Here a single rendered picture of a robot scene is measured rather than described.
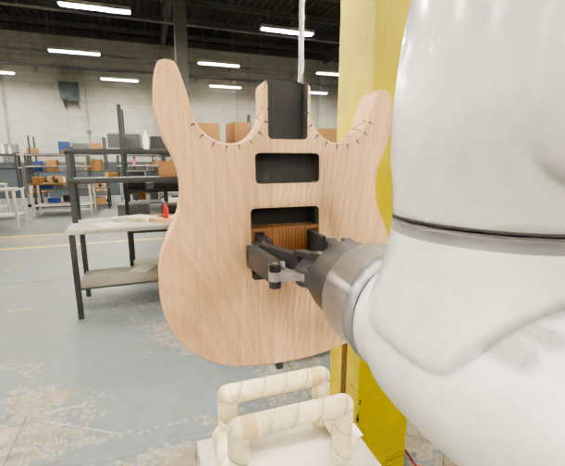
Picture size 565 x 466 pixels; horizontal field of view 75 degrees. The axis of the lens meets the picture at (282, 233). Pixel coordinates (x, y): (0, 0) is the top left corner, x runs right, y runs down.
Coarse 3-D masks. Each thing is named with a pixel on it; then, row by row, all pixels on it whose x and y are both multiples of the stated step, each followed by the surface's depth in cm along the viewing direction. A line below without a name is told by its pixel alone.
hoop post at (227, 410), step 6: (222, 402) 58; (228, 402) 58; (222, 408) 59; (228, 408) 59; (234, 408) 59; (222, 414) 59; (228, 414) 59; (234, 414) 59; (222, 420) 59; (228, 420) 59; (222, 426) 59
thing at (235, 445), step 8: (232, 440) 51; (240, 440) 51; (248, 440) 52; (232, 448) 51; (240, 448) 51; (248, 448) 52; (232, 456) 51; (240, 456) 51; (248, 456) 52; (232, 464) 52; (240, 464) 52; (248, 464) 53
